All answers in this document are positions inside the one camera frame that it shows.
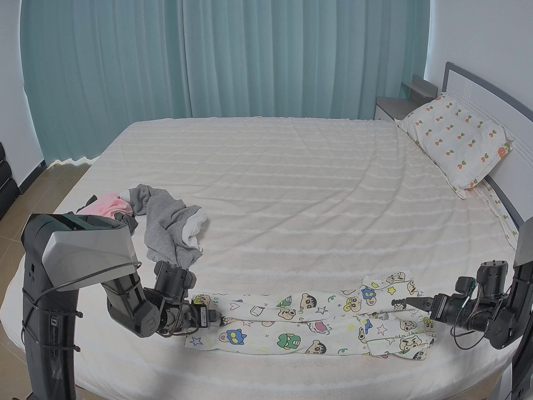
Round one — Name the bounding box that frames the grey garment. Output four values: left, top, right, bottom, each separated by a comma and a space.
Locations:
127, 184, 208, 271

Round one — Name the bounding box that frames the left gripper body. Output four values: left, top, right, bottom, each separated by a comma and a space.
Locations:
179, 300, 218, 336

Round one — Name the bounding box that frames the black cable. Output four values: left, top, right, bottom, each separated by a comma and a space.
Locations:
452, 325, 489, 351

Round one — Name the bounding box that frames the blue-green curtain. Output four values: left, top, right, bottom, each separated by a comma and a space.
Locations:
19, 0, 431, 166

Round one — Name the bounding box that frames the white printed pillow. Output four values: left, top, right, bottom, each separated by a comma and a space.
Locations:
395, 92, 515, 200

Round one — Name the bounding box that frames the pink garment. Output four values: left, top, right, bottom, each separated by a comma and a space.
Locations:
81, 192, 134, 219

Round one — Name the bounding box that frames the dark grey chest of drawers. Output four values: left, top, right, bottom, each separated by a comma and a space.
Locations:
0, 142, 19, 221

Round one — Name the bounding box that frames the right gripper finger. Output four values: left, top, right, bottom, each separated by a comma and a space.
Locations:
396, 297, 434, 313

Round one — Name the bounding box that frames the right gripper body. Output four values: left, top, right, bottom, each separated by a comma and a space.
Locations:
429, 293, 464, 324

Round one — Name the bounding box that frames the bed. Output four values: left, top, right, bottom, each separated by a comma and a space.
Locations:
0, 61, 533, 400

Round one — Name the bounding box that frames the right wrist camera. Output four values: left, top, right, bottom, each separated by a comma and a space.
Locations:
455, 276, 477, 296

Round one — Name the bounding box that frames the black garment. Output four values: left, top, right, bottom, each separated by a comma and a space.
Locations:
75, 195, 139, 236

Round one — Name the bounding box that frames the grey bedside table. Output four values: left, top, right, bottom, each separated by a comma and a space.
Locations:
375, 73, 438, 122

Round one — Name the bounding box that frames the white printed pyjama top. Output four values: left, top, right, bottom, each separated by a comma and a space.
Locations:
183, 270, 438, 361

